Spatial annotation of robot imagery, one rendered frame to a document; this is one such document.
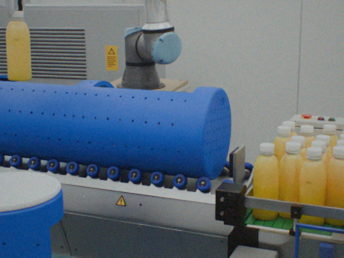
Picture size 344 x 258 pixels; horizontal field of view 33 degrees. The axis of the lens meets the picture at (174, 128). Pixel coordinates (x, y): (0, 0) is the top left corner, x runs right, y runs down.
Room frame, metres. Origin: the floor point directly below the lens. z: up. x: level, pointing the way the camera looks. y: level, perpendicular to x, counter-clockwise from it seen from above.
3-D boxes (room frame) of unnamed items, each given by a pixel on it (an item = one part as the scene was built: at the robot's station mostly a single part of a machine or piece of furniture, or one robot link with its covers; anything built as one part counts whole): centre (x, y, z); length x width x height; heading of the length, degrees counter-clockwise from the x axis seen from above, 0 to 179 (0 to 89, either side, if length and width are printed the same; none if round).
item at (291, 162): (1.52, -0.33, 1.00); 0.07 x 0.07 x 0.19
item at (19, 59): (1.77, 0.48, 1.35); 0.07 x 0.07 x 0.19
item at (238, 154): (1.68, -0.19, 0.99); 0.10 x 0.02 x 0.12; 158
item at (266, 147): (1.51, -0.25, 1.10); 0.04 x 0.04 x 0.02
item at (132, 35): (2.20, 0.13, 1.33); 0.13 x 0.12 x 0.14; 35
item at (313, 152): (1.46, -0.37, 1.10); 0.04 x 0.04 x 0.02
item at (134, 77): (2.21, 0.13, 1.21); 0.15 x 0.15 x 0.10
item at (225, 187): (1.48, -0.15, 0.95); 0.10 x 0.07 x 0.10; 158
